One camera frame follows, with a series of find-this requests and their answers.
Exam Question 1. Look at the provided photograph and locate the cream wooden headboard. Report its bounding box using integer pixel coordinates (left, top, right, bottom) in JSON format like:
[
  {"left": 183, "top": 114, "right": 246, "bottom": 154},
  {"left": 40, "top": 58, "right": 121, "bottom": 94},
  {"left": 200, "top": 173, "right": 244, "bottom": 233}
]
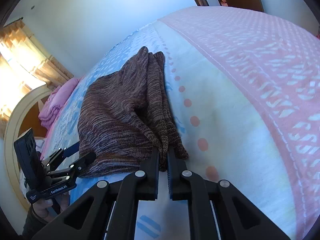
[{"left": 4, "top": 84, "right": 54, "bottom": 212}]

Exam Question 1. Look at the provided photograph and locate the person's left forearm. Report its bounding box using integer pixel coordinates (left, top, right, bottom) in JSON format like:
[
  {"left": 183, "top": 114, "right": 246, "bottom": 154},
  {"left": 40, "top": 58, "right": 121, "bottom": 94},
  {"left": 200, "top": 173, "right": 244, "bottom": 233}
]
[{"left": 22, "top": 206, "right": 54, "bottom": 240}]

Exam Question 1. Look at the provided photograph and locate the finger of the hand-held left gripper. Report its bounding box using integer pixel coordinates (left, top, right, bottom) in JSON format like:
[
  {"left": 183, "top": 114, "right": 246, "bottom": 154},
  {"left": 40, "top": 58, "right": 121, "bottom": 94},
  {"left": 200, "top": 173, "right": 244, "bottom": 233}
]
[
  {"left": 46, "top": 151, "right": 97, "bottom": 180},
  {"left": 41, "top": 141, "right": 80, "bottom": 170}
]

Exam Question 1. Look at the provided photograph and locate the person's left hand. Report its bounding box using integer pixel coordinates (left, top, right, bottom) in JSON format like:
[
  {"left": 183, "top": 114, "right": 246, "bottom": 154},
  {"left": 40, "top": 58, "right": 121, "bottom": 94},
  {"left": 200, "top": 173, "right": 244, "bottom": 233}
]
[{"left": 31, "top": 192, "right": 69, "bottom": 222}]

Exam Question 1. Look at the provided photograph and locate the patterned beige curtain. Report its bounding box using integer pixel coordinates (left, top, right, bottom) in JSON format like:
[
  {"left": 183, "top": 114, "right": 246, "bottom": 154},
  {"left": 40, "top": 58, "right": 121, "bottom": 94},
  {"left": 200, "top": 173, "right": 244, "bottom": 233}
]
[{"left": 0, "top": 20, "right": 74, "bottom": 120}]

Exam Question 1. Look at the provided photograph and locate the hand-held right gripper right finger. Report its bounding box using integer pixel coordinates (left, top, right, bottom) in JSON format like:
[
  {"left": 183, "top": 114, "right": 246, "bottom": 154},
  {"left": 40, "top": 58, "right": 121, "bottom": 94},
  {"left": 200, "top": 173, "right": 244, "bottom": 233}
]
[{"left": 167, "top": 145, "right": 292, "bottom": 240}]

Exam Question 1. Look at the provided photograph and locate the folded pink quilt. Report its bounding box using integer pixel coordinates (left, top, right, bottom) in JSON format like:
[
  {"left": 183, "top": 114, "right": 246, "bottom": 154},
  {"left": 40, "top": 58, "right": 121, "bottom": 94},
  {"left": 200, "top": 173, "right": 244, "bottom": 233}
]
[{"left": 39, "top": 77, "right": 80, "bottom": 128}]

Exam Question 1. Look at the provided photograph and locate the brown knit sweater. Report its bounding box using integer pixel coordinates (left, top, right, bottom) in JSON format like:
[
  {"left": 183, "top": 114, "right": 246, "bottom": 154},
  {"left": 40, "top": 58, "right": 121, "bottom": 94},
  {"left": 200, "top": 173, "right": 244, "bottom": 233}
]
[{"left": 77, "top": 46, "right": 189, "bottom": 178}]

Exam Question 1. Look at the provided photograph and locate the printed blue and pink blanket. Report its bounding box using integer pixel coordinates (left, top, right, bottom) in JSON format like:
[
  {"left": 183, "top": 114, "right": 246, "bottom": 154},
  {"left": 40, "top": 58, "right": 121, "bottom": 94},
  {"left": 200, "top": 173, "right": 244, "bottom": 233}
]
[{"left": 40, "top": 6, "right": 320, "bottom": 240}]

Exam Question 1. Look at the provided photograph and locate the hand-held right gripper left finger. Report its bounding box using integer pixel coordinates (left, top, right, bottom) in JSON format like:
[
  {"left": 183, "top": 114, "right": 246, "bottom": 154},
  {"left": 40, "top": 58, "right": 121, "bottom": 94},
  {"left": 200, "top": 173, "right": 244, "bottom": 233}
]
[{"left": 31, "top": 146, "right": 160, "bottom": 240}]

